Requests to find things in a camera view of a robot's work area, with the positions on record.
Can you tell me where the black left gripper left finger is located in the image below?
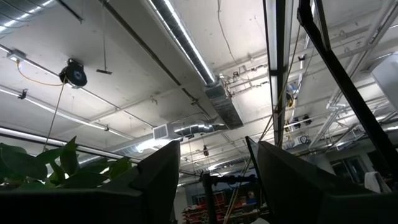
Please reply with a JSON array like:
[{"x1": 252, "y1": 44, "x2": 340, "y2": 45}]
[{"x1": 103, "y1": 139, "x2": 182, "y2": 224}]

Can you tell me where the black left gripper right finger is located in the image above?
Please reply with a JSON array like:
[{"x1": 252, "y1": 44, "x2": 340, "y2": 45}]
[{"x1": 257, "y1": 141, "x2": 371, "y2": 224}]

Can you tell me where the person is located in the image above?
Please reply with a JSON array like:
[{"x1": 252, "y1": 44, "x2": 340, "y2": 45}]
[{"x1": 246, "y1": 190, "x2": 258, "y2": 205}]

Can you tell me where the red storage shelf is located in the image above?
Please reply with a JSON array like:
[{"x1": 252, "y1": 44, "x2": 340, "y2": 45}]
[{"x1": 182, "y1": 191, "x2": 239, "y2": 224}]

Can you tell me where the white ceiling air vent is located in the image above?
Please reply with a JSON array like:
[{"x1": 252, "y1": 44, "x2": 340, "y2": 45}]
[{"x1": 152, "y1": 123, "x2": 171, "y2": 141}]

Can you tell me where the white hanging cloth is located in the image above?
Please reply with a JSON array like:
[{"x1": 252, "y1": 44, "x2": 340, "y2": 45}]
[{"x1": 363, "y1": 170, "x2": 393, "y2": 194}]

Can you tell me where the green leafy potted plant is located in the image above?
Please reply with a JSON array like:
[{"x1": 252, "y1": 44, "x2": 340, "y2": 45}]
[{"x1": 0, "y1": 136, "x2": 133, "y2": 191}]

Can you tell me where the round silver ceiling duct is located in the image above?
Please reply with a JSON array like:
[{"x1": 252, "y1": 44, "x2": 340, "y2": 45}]
[{"x1": 169, "y1": 120, "x2": 229, "y2": 138}]

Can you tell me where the thin hanging ceiling cable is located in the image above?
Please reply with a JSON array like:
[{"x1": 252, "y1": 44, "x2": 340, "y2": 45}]
[{"x1": 222, "y1": 23, "x2": 303, "y2": 224}]

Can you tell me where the black diagonal frame strut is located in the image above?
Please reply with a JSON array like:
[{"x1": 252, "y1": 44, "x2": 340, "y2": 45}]
[{"x1": 296, "y1": 0, "x2": 398, "y2": 178}]

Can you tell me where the black overhead frame light bar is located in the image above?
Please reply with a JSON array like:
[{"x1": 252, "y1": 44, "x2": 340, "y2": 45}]
[{"x1": 262, "y1": 0, "x2": 295, "y2": 147}]

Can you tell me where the rectangular ceiling duct with light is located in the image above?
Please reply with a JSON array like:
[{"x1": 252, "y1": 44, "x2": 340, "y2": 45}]
[{"x1": 146, "y1": 0, "x2": 245, "y2": 130}]

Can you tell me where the black ceiling cable reel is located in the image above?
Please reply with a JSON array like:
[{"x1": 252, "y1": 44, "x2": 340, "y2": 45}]
[{"x1": 58, "y1": 58, "x2": 88, "y2": 88}]

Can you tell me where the corrugated silver duct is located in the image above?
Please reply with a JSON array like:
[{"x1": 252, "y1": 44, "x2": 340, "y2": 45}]
[{"x1": 0, "y1": 0, "x2": 58, "y2": 35}]

